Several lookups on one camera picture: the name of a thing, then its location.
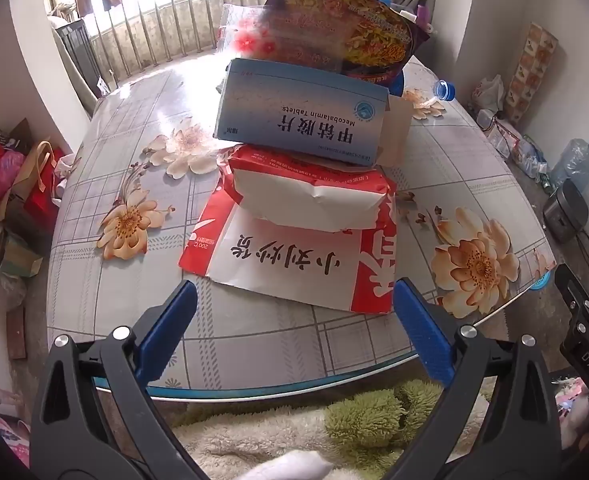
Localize pink printed pajama pants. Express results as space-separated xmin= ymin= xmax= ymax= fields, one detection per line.
xmin=554 ymin=375 xmax=589 ymax=453

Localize red flower print plastic bag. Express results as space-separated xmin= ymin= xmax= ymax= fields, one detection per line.
xmin=218 ymin=4 xmax=325 ymax=68

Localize green white fluffy robe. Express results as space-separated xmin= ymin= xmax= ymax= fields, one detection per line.
xmin=172 ymin=377 xmax=490 ymax=480

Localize red white paper bag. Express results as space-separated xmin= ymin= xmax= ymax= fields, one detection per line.
xmin=178 ymin=180 xmax=400 ymax=315

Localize floral table cover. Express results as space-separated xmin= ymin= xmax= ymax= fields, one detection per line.
xmin=47 ymin=55 xmax=557 ymax=403

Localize metal balcony railing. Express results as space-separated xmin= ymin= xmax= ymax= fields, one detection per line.
xmin=49 ymin=0 xmax=285 ymax=86

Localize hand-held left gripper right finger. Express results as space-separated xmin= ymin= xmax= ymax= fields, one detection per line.
xmin=384 ymin=277 xmax=562 ymax=480

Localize pile of plastic packets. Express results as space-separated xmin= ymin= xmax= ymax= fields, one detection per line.
xmin=477 ymin=110 xmax=545 ymax=176

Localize tall patterned box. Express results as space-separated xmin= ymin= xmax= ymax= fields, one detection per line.
xmin=504 ymin=22 xmax=559 ymax=123

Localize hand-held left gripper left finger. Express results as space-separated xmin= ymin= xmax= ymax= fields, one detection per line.
xmin=30 ymin=280 xmax=210 ymax=480

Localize red paper gift bag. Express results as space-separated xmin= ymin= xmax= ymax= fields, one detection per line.
xmin=22 ymin=142 xmax=68 ymax=233

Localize white plastic shopping bag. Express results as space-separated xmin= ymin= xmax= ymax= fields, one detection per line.
xmin=471 ymin=75 xmax=505 ymax=116

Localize red white folded packet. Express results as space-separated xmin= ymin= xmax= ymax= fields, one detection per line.
xmin=217 ymin=144 xmax=397 ymax=233

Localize pink plastic bag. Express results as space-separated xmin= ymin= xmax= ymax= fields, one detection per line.
xmin=0 ymin=150 xmax=25 ymax=211

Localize large blue water jug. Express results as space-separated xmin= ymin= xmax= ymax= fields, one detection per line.
xmin=549 ymin=136 xmax=589 ymax=196

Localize blue label cola bottle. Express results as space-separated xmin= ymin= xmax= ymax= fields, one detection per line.
xmin=389 ymin=72 xmax=457 ymax=111

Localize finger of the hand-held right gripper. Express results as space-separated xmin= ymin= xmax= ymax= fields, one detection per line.
xmin=554 ymin=262 xmax=589 ymax=318

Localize green cardboard box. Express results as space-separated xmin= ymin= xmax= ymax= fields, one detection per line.
xmin=0 ymin=230 xmax=42 ymax=278

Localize brown wooden block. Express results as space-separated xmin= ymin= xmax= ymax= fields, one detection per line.
xmin=7 ymin=305 xmax=28 ymax=361

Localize blue white medicine box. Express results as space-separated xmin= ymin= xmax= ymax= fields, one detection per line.
xmin=213 ymin=57 xmax=415 ymax=168

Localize blue round lid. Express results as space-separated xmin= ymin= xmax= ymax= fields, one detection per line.
xmin=527 ymin=269 xmax=555 ymax=293

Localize purple noodle snack packet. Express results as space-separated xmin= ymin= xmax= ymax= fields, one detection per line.
xmin=264 ymin=0 xmax=432 ymax=83

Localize black round cooker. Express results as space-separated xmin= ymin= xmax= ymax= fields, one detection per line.
xmin=543 ymin=179 xmax=589 ymax=245

